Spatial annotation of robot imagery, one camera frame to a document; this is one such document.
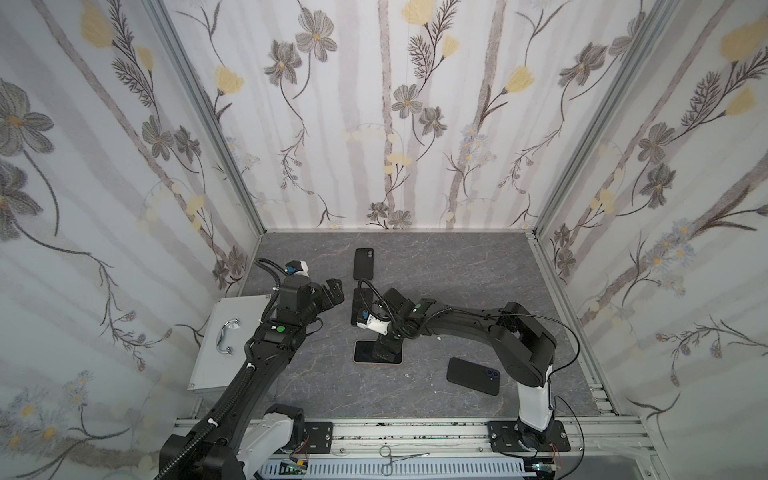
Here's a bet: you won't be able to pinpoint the black phone case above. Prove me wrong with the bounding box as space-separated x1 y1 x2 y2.
353 247 375 281

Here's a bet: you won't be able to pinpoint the purple phone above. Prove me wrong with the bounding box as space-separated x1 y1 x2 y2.
350 287 374 326

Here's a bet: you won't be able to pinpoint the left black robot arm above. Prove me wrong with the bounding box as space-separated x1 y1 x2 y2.
156 258 344 479

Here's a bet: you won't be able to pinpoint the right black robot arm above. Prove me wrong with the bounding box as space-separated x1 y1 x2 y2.
351 280 569 451

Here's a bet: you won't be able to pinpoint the black phone face down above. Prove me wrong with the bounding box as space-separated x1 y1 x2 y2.
446 357 500 396

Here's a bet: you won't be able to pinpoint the silver metal case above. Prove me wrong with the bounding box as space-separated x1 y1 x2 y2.
187 295 270 401

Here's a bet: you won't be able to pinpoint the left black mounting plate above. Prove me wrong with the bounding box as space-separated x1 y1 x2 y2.
294 422 334 456

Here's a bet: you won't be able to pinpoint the black mounting plate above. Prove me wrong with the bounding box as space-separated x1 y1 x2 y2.
294 422 334 456
487 420 571 455

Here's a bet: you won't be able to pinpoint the metal scissors forceps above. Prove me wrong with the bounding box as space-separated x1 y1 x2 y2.
379 445 429 477

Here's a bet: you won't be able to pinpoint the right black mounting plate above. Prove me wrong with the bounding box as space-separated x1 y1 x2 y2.
487 420 571 455

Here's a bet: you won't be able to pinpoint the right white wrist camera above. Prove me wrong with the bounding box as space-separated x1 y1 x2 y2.
355 310 390 335

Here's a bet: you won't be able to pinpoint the white slotted cable duct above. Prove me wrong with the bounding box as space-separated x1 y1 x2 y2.
258 458 537 479

